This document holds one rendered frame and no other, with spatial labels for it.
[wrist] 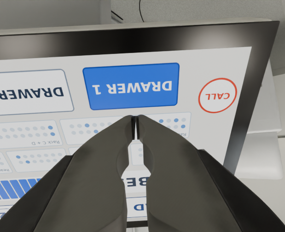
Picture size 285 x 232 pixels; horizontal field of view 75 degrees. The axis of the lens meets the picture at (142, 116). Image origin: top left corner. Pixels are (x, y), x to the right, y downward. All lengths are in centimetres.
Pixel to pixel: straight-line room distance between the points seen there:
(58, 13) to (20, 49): 16
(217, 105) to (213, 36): 7
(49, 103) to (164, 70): 12
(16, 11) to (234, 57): 32
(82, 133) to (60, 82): 6
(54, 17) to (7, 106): 17
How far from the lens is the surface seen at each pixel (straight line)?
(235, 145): 26
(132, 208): 32
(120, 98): 20
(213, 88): 21
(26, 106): 23
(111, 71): 19
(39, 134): 24
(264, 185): 355
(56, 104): 21
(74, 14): 34
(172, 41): 18
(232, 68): 21
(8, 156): 28
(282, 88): 354
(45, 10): 36
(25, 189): 32
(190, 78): 20
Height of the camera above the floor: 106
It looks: 9 degrees down
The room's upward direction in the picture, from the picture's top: 177 degrees clockwise
